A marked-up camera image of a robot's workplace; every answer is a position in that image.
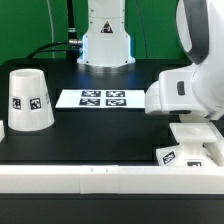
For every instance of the white lamp shade cone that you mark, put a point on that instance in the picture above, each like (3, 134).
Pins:
(29, 106)

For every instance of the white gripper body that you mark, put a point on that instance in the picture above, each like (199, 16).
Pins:
(172, 93)

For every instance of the white lamp base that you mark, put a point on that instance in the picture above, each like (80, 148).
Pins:
(198, 145)

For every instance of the white front wall bar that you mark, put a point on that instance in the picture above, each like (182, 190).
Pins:
(110, 179)

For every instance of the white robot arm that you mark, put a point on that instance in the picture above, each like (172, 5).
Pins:
(195, 90)

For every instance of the white wall bar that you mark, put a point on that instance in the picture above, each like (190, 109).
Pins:
(110, 179)
(218, 128)

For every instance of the white left wall block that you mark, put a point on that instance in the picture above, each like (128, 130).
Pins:
(2, 132)

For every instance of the white right wall bar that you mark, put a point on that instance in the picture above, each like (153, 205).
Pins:
(218, 128)

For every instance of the white marker sheet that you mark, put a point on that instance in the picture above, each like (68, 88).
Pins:
(80, 98)

